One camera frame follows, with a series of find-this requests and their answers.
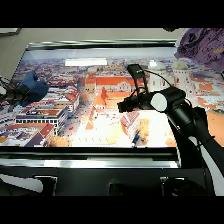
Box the blue garment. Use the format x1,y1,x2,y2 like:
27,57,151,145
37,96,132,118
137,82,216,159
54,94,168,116
17,70,50,103

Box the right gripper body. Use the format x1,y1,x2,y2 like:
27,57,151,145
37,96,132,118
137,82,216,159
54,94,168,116
116,93,152,114

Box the black cable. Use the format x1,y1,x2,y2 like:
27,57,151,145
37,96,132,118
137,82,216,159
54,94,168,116
143,68,176,91

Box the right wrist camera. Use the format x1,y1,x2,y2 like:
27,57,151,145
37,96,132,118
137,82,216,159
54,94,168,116
126,63,148,98

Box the silver frame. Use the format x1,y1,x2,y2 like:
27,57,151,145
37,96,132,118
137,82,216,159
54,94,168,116
0,155,183,170

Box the purple patterned garment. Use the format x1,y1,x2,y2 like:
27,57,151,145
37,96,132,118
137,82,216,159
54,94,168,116
173,28,224,74

